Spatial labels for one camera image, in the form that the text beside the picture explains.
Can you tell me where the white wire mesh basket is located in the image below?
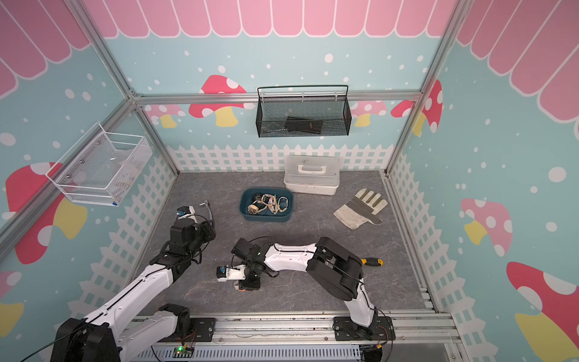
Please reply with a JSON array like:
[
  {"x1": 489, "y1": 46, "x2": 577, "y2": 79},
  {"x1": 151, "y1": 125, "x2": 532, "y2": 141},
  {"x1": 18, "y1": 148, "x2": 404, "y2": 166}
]
[{"x1": 45, "y1": 123, "x2": 152, "y2": 207}]

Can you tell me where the grey slotted cable duct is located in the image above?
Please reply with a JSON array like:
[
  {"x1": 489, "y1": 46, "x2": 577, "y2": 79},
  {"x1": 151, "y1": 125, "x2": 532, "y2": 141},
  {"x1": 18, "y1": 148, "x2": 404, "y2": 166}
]
[{"x1": 133, "y1": 345, "x2": 362, "y2": 361}]

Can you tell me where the black item inside mesh basket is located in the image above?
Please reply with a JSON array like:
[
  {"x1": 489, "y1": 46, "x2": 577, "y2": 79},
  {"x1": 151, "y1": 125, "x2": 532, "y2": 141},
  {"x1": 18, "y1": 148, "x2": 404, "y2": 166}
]
[{"x1": 284, "y1": 117, "x2": 324, "y2": 134}]

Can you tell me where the black watch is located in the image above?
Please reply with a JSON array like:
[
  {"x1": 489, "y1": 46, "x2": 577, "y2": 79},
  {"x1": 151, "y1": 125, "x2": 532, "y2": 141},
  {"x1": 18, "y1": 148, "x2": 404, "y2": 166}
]
[{"x1": 252, "y1": 193, "x2": 268, "y2": 203}]

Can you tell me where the green circuit board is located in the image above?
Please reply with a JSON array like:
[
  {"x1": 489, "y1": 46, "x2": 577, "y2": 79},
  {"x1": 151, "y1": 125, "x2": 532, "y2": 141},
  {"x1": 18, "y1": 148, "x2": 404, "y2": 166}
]
[{"x1": 172, "y1": 345, "x2": 195, "y2": 358}]

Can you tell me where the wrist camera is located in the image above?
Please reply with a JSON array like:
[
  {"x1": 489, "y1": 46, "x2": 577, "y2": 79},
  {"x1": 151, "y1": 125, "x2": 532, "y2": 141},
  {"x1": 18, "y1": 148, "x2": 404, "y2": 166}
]
[
  {"x1": 176, "y1": 206, "x2": 198, "y2": 223},
  {"x1": 216, "y1": 265, "x2": 246, "y2": 282}
]

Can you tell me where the aluminium rail frame front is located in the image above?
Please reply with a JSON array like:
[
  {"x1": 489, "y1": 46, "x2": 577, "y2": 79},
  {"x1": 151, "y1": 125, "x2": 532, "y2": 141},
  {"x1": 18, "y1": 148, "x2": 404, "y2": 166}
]
[{"x1": 129, "y1": 310, "x2": 461, "y2": 346}]

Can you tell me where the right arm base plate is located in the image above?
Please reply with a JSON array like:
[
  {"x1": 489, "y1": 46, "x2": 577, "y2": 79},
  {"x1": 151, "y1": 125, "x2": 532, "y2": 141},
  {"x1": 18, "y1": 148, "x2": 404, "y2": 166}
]
[{"x1": 333, "y1": 316, "x2": 396, "y2": 342}]

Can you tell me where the yellow black screwdriver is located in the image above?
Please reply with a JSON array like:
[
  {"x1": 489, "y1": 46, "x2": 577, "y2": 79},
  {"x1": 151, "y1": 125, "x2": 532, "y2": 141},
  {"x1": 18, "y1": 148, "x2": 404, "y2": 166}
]
[{"x1": 361, "y1": 257, "x2": 384, "y2": 267}]

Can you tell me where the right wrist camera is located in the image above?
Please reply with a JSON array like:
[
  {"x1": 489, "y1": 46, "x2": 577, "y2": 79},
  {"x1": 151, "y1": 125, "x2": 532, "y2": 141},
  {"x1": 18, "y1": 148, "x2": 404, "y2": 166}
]
[{"x1": 216, "y1": 265, "x2": 246, "y2": 282}]

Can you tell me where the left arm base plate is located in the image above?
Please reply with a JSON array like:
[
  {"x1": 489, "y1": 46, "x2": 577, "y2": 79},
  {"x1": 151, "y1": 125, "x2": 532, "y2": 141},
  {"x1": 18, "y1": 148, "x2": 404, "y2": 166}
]
[{"x1": 159, "y1": 318, "x2": 217, "y2": 344}]

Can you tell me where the teal plastic storage box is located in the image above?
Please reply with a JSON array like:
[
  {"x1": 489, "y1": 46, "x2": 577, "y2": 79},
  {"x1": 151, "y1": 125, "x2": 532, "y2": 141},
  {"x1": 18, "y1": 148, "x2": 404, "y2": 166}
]
[{"x1": 239, "y1": 187, "x2": 294, "y2": 223}]

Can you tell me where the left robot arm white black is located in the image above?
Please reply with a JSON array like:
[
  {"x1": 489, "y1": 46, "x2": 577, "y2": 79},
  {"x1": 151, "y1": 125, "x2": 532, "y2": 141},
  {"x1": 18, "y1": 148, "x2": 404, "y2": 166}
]
[{"x1": 48, "y1": 215, "x2": 217, "y2": 361}]

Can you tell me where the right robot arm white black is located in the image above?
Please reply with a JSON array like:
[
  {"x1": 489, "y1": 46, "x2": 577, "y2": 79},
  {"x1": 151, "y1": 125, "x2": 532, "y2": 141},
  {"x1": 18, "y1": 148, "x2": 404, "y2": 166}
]
[{"x1": 217, "y1": 237, "x2": 394, "y2": 341}]

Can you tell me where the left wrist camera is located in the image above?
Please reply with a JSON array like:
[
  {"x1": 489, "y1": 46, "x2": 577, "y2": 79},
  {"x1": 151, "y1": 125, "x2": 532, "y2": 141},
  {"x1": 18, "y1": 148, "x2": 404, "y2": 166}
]
[{"x1": 176, "y1": 206, "x2": 198, "y2": 223}]

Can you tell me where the grey work glove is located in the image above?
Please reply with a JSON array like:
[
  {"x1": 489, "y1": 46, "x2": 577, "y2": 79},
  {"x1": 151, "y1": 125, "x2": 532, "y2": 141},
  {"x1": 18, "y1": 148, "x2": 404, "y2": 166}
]
[{"x1": 333, "y1": 188, "x2": 388, "y2": 230}]

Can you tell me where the pink white watch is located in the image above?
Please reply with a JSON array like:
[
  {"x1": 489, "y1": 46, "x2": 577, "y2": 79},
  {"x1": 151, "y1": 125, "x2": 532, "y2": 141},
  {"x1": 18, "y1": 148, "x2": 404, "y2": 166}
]
[{"x1": 262, "y1": 194, "x2": 279, "y2": 214}]

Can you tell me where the black wire mesh basket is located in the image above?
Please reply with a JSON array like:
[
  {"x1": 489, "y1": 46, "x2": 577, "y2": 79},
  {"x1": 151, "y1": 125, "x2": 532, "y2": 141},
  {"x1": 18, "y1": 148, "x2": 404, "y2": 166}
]
[{"x1": 256, "y1": 84, "x2": 352, "y2": 138}]

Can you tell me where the white plastic toolbox with handle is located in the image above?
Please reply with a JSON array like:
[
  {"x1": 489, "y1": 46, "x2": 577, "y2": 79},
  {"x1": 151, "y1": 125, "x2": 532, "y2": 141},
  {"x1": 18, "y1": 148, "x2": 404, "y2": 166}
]
[{"x1": 283, "y1": 155, "x2": 340, "y2": 196}]

